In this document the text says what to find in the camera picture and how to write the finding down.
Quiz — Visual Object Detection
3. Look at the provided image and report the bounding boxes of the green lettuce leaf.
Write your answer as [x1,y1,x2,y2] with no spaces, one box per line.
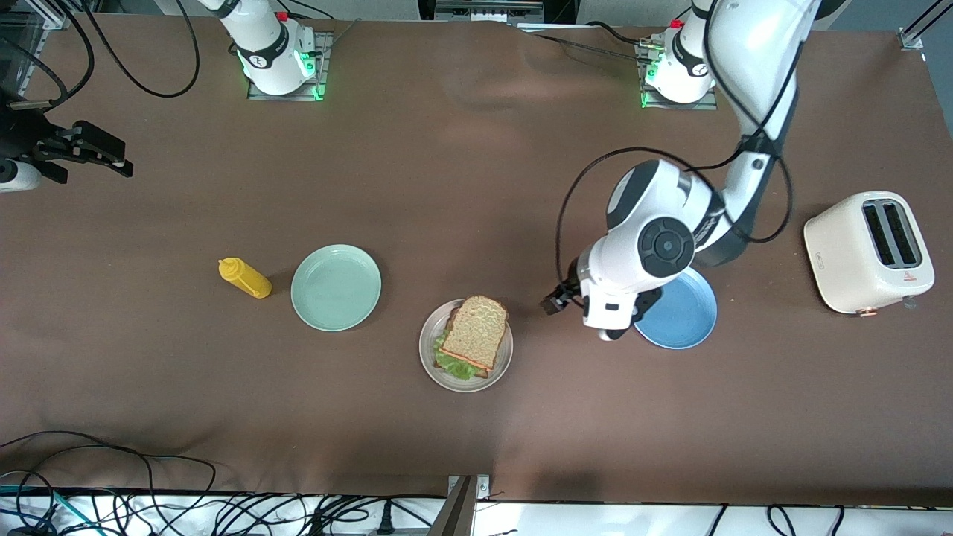
[434,330,479,382]

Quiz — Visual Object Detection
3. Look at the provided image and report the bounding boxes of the yellow squeeze bottle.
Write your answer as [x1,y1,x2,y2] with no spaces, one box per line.
[218,257,273,300]

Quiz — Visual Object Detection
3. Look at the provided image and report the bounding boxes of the blue plate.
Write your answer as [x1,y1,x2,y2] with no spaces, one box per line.
[633,267,718,351]

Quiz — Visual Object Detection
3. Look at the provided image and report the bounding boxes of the beige plate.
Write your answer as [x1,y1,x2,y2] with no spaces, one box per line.
[418,299,514,393]

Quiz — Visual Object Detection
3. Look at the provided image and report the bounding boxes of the mint green plate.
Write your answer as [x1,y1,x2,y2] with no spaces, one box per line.
[290,244,383,332]

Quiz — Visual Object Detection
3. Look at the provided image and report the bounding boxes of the brown table cloth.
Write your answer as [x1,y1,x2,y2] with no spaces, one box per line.
[0,13,953,507]

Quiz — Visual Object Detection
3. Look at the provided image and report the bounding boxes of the cream white toaster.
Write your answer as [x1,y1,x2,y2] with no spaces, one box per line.
[803,191,936,319]

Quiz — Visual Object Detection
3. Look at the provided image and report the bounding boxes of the grey power strip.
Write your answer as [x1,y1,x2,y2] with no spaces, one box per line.
[436,0,544,23]

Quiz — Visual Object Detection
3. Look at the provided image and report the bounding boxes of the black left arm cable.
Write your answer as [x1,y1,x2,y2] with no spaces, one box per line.
[555,0,805,299]

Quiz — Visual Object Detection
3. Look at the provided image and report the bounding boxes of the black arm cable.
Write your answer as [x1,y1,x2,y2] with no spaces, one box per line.
[0,0,202,112]
[555,0,805,299]

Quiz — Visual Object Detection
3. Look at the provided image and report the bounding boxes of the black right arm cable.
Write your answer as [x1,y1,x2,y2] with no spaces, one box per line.
[0,0,202,112]

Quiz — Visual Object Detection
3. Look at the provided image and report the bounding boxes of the aluminium frame profile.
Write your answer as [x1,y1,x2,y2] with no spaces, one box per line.
[15,0,75,83]
[897,0,953,51]

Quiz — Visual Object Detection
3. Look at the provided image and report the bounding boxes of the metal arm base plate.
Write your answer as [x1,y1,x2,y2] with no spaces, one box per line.
[247,31,334,102]
[637,37,719,111]

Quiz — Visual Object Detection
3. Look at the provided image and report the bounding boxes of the aluminium camera post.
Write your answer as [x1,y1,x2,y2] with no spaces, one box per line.
[439,474,492,536]

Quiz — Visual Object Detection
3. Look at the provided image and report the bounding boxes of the black base power cable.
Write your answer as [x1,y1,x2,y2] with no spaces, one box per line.
[521,21,656,62]

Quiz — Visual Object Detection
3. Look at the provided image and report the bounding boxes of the looped black cable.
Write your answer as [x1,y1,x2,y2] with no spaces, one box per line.
[767,505,802,536]

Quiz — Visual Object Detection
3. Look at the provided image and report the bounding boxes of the teal cable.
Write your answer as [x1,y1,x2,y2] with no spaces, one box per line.
[0,484,83,536]

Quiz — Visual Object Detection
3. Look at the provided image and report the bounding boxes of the long black floor cable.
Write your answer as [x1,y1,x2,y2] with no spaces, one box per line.
[0,430,218,522]

